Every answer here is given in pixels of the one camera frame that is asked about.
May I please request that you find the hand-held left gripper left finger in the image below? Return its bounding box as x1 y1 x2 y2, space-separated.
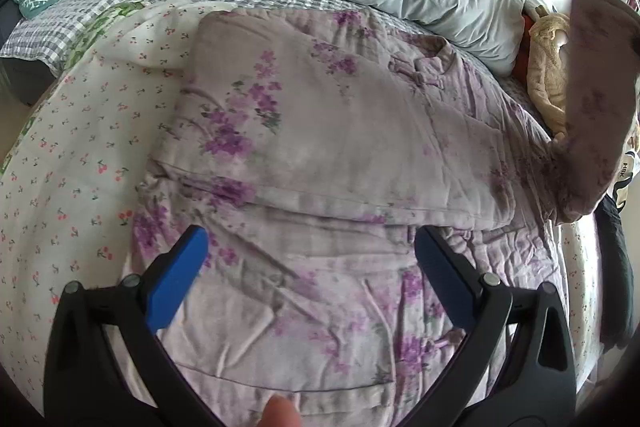
44 225 221 427

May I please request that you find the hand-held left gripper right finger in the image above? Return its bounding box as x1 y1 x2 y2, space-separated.
400 226 579 427

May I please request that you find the purple floral padded jacket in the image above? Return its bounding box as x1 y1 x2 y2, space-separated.
131 0 640 427

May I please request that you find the person's left hand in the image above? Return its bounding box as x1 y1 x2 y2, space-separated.
259 394 304 427

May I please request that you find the black cloth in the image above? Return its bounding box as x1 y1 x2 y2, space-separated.
596 196 637 325

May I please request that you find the cherry print white blanket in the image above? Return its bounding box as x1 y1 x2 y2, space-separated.
0 0 603 388

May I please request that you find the beige fleece garment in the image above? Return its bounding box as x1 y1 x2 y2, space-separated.
525 7 575 142

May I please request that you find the orange cloth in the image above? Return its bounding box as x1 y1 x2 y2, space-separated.
514 13 533 84

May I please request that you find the grey checked bed sheet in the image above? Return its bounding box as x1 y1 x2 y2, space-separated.
0 0 546 128

